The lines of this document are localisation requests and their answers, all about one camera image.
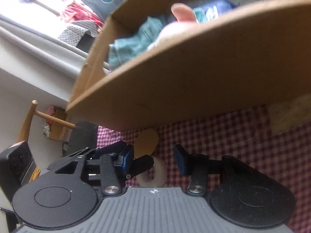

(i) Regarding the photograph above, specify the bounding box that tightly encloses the white foam ring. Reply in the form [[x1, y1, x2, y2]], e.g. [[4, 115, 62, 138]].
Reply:
[[136, 155, 167, 188]]

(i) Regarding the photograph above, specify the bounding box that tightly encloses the tan round cushion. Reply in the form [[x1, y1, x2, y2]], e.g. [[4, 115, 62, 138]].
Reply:
[[133, 128, 159, 158]]

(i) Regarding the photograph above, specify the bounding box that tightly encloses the teal knitted cloth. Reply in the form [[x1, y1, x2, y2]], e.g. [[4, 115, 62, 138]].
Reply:
[[107, 15, 169, 70]]

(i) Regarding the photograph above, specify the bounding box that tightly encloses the pink round plush toy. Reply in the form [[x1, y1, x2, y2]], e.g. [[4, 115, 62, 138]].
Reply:
[[147, 3, 198, 50]]

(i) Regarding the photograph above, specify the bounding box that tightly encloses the blue wet wipes pack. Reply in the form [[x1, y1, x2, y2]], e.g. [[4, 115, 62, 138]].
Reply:
[[193, 0, 237, 23]]

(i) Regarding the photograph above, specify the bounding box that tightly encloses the black chair seat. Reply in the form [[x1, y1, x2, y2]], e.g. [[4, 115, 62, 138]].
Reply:
[[67, 121, 98, 155]]

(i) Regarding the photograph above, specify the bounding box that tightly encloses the pink checkered tablecloth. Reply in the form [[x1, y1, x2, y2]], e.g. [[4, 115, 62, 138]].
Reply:
[[96, 105, 311, 233]]

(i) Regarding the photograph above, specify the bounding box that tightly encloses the polka dot cloth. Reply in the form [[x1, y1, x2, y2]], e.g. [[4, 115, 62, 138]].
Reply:
[[58, 20, 101, 47]]

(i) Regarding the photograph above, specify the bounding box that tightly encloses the brown cardboard box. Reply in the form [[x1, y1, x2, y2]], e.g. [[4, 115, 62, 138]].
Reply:
[[66, 0, 310, 131]]

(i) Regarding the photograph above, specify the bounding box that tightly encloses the grey curtain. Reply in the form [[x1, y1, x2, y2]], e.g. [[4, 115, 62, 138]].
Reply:
[[0, 11, 110, 78]]

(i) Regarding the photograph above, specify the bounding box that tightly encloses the pink hanging garment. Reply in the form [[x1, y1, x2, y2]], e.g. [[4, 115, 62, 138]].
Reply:
[[60, 3, 104, 27]]

